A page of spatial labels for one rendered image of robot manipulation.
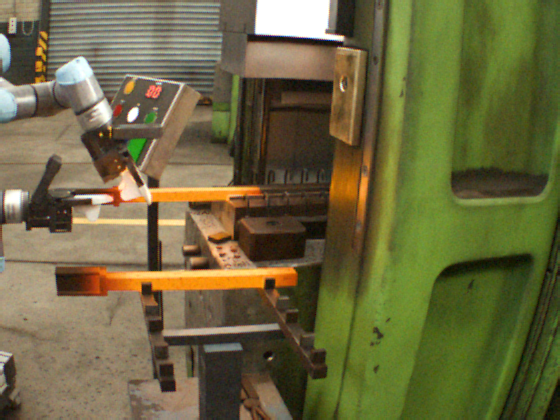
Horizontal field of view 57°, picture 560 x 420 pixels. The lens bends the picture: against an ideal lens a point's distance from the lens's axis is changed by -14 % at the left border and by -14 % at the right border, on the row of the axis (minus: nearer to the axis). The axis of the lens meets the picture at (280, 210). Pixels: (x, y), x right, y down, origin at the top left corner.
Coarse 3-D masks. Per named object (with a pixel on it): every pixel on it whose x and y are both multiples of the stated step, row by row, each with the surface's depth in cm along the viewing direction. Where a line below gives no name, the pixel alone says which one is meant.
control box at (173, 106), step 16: (128, 80) 184; (144, 80) 177; (160, 80) 172; (128, 96) 180; (144, 96) 174; (160, 96) 169; (176, 96) 164; (192, 96) 168; (128, 112) 176; (144, 112) 171; (160, 112) 166; (176, 112) 165; (176, 128) 167; (128, 144) 170; (160, 144) 164; (144, 160) 162; (160, 160) 166; (160, 176) 168
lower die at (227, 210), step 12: (312, 192) 139; (216, 204) 142; (228, 204) 132; (240, 204) 129; (252, 204) 130; (264, 204) 130; (276, 204) 131; (300, 204) 132; (312, 204) 133; (216, 216) 142; (228, 216) 132; (240, 216) 128; (252, 216) 129; (264, 216) 130; (228, 228) 133; (324, 228) 137
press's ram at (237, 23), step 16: (224, 0) 131; (240, 0) 119; (256, 0) 109; (272, 0) 110; (288, 0) 111; (304, 0) 112; (320, 0) 113; (224, 16) 132; (240, 16) 120; (256, 16) 110; (272, 16) 111; (288, 16) 112; (304, 16) 113; (320, 16) 114; (240, 32) 120; (256, 32) 111; (272, 32) 112; (288, 32) 113; (304, 32) 114; (320, 32) 116
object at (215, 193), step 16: (80, 192) 120; (96, 192) 121; (112, 192) 123; (160, 192) 127; (176, 192) 128; (192, 192) 129; (208, 192) 131; (224, 192) 132; (240, 192) 133; (256, 192) 135
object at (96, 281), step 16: (64, 272) 91; (80, 272) 92; (96, 272) 92; (112, 272) 96; (128, 272) 96; (144, 272) 97; (160, 272) 98; (176, 272) 98; (192, 272) 99; (208, 272) 100; (224, 272) 100; (240, 272) 101; (256, 272) 101; (272, 272) 102; (288, 272) 102; (64, 288) 92; (80, 288) 93; (96, 288) 94; (112, 288) 94; (128, 288) 95; (160, 288) 96; (176, 288) 97; (192, 288) 98; (208, 288) 98; (224, 288) 99
